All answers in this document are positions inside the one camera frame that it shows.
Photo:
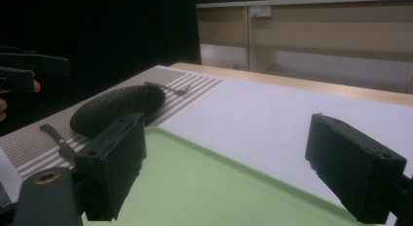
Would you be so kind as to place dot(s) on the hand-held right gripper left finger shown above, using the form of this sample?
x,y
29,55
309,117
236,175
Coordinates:
x,y
110,167

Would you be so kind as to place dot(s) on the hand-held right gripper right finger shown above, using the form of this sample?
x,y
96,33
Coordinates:
x,y
354,174

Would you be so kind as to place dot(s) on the dark bumpy cucumber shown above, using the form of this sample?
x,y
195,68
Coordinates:
x,y
117,107

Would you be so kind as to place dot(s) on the striped grey placemat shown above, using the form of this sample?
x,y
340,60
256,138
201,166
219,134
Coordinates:
x,y
32,146

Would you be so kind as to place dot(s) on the beige wooden cabinet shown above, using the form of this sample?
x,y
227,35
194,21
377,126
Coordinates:
x,y
324,34

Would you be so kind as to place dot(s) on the white wall socket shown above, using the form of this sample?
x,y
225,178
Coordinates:
x,y
260,11

